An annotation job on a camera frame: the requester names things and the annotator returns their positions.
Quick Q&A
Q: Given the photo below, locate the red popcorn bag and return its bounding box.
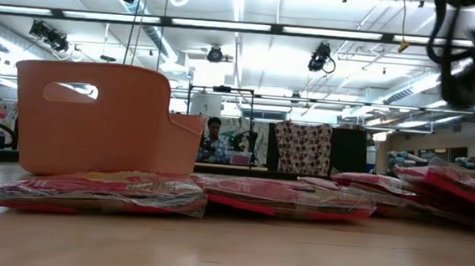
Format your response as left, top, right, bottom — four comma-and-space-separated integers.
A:
0, 160, 210, 224
189, 170, 380, 226
329, 170, 428, 206
389, 154, 475, 213

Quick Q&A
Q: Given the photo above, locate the clear plastic container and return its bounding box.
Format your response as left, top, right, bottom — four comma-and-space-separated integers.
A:
227, 150, 253, 166

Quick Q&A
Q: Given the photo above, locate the person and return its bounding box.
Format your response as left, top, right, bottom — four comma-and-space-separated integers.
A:
196, 115, 234, 166

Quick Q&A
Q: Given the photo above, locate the dotted brown white cloth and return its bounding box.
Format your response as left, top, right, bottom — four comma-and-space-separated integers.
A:
271, 119, 335, 177

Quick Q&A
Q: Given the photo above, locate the black panel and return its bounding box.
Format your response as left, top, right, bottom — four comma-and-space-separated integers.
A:
329, 126, 371, 176

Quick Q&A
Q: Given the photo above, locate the orange plastic basket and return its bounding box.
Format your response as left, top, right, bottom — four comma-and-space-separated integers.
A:
8, 56, 212, 187

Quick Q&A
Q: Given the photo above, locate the yellow hanging tag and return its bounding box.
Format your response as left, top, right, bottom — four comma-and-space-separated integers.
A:
396, 0, 414, 54

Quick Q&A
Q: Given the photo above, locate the black overhead rail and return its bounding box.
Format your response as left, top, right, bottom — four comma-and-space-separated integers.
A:
0, 3, 475, 50

